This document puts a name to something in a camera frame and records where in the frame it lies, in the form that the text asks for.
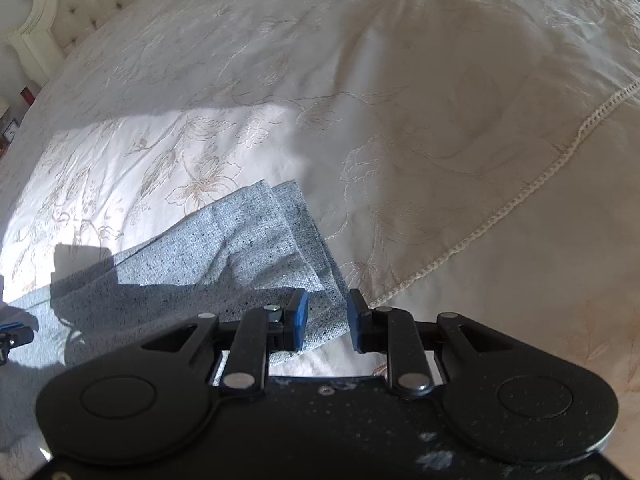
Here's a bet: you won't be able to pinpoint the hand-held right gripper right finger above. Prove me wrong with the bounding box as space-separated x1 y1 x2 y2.
346 288 501 395

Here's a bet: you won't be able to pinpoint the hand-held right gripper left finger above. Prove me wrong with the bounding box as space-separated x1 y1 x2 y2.
141 288 309 395

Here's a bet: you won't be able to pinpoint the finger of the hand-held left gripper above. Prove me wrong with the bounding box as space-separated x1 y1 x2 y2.
0 321 37 361

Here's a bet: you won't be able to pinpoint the grey speckled pants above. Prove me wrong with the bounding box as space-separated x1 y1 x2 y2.
0 180 351 397

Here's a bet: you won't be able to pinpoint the cream embroidered floral bedspread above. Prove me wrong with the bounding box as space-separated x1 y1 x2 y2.
0 0 640 471

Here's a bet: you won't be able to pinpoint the cream tufted headboard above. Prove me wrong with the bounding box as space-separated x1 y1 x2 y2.
7 0 221 81

